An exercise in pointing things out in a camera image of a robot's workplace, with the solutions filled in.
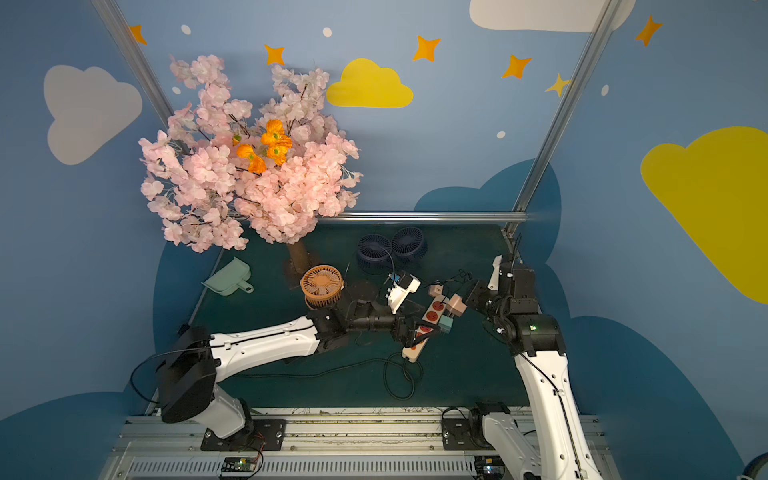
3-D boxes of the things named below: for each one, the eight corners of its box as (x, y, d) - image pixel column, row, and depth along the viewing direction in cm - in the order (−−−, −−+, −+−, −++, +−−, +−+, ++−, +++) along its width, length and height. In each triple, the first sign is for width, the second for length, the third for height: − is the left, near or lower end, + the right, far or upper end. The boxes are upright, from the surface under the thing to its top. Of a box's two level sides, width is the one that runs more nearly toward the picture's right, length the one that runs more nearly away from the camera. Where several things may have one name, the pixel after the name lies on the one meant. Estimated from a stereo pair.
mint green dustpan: (207, 287, 106) (203, 281, 103) (237, 261, 113) (234, 256, 111) (236, 306, 101) (232, 300, 98) (265, 278, 108) (262, 272, 106)
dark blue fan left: (358, 276, 109) (356, 259, 101) (360, 250, 117) (358, 232, 109) (392, 276, 109) (392, 259, 101) (391, 250, 117) (392, 232, 109)
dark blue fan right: (391, 265, 110) (392, 251, 103) (391, 241, 117) (391, 226, 111) (425, 266, 110) (427, 251, 103) (422, 241, 118) (425, 226, 111)
